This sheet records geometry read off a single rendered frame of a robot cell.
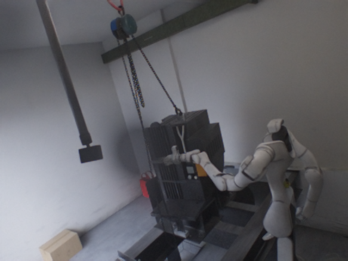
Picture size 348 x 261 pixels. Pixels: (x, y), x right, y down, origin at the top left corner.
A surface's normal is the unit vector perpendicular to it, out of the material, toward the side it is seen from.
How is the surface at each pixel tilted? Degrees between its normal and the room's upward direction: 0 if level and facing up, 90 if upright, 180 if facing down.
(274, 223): 89
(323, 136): 90
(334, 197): 90
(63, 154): 90
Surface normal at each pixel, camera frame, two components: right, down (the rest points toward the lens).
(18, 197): 0.71, -0.05
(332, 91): -0.66, 0.31
